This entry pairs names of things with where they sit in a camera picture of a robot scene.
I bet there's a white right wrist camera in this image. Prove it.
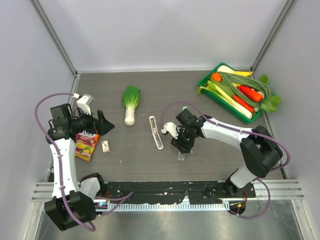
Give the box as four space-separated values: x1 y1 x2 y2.
161 122 179 139

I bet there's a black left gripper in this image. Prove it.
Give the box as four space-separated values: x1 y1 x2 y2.
69 106 114 136

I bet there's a staples box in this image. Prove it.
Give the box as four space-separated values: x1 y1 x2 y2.
101 140 110 153

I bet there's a red chili pepper toy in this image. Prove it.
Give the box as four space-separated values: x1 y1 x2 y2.
232 94 255 113

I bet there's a green lettuce leaf toy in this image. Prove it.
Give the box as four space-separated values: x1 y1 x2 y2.
258 73 282 112

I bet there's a colourful snack packet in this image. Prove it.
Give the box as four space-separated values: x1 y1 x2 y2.
74 131 100 162

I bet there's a perforated cable duct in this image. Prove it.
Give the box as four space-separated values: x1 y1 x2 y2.
113 201 230 213

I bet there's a white stapler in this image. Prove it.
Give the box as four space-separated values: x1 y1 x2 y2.
149 116 164 150

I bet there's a green plastic tray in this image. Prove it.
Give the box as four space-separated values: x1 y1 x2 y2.
197 62 275 125

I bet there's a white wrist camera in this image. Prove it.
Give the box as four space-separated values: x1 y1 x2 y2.
72 93 94 115
161 122 179 139

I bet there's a green bok choy toy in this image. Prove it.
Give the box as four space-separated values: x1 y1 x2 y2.
122 85 141 126

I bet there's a white radish toy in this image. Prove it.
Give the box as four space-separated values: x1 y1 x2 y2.
216 65 236 74

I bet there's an orange carrot toy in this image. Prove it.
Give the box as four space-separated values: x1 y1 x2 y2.
238 85 263 103

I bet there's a green long beans bundle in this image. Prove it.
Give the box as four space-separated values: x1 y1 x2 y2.
218 72 264 109

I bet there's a staples tray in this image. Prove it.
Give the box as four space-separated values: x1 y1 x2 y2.
177 151 186 161

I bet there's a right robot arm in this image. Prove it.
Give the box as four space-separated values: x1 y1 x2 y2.
161 108 283 198

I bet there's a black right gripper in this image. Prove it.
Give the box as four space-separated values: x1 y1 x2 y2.
171 127 195 155

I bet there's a pale green leek toy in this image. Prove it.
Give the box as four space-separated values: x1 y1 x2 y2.
196 80 253 119

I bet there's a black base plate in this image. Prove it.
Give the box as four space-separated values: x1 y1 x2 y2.
100 180 256 205

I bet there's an orange pumpkin toy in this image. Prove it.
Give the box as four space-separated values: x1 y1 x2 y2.
210 72 222 82

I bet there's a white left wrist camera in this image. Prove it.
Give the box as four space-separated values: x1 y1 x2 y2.
72 93 94 115

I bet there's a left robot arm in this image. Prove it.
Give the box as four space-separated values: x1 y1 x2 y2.
44 103 115 231

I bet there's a yellow corn toy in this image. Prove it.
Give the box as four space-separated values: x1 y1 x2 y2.
232 71 253 77

